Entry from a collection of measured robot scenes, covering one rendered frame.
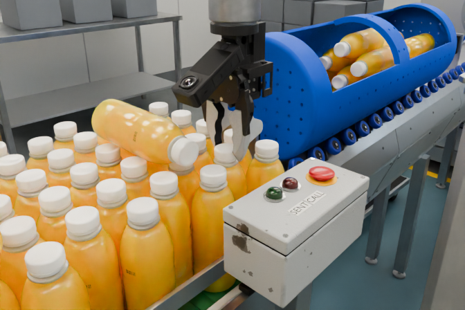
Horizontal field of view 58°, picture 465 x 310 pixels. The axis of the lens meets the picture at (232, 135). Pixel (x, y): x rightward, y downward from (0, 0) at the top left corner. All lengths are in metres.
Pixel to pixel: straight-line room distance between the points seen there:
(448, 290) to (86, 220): 0.98
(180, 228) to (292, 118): 0.38
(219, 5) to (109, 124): 0.25
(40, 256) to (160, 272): 0.15
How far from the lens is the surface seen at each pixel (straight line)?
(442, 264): 1.24
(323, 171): 0.60
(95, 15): 3.54
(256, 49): 0.65
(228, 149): 0.67
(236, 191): 0.68
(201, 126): 0.77
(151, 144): 0.61
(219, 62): 0.59
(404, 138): 1.41
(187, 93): 0.56
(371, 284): 2.14
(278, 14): 5.00
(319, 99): 0.85
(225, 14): 0.60
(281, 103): 0.89
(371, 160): 1.22
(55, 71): 4.28
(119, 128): 0.66
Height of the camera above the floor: 1.39
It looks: 23 degrees down
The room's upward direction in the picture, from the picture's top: straight up
